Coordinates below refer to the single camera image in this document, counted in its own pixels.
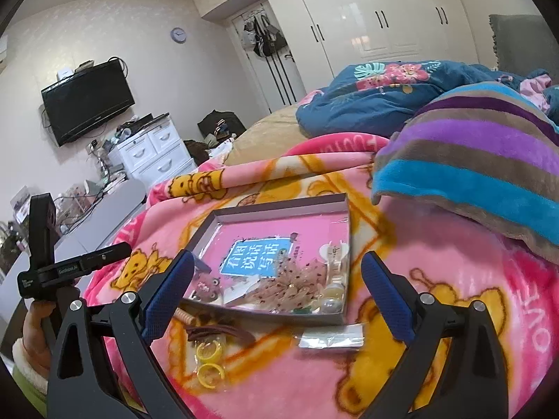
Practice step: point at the white wardrobe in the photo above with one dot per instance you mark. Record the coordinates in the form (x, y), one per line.
(327, 35)

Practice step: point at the white drawer cabinet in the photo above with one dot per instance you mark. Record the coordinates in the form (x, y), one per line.
(155, 154)

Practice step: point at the white door with bags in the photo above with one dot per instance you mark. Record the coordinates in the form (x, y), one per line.
(268, 56)

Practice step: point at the grey headboard cushion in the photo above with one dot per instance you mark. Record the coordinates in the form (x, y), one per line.
(524, 43)

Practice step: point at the striped purple blue blanket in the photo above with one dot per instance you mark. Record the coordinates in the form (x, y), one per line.
(481, 151)

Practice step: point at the tan bed sheet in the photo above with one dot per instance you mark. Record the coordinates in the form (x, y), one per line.
(270, 137)

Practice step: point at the cream claw hair clip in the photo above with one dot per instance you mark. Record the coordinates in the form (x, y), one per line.
(336, 257)

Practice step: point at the pink bear print blanket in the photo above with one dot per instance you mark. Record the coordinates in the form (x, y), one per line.
(282, 325)

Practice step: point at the black wall television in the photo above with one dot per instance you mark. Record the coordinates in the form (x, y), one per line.
(87, 99)

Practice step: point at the person's left hand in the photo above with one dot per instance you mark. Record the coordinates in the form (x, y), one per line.
(36, 348)

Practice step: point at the clear bag pearl jewelry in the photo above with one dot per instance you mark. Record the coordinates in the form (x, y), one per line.
(331, 299)

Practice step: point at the pink plush hair clip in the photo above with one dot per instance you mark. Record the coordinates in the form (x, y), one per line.
(207, 289)

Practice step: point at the black bag on floor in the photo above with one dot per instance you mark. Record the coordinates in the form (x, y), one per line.
(221, 124)

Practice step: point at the round wall clock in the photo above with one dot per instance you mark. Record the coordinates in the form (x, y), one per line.
(178, 35)

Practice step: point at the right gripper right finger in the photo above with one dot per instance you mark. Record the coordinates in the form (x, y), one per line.
(473, 381)

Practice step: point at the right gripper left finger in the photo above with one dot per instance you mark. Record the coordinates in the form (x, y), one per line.
(82, 383)

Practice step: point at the blue floral quilt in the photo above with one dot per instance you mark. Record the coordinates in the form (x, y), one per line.
(380, 96)

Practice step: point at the grey cardboard tray box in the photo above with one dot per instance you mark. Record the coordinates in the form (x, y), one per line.
(245, 244)

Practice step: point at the brown hair clip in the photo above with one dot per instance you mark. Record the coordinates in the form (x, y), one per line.
(197, 333)

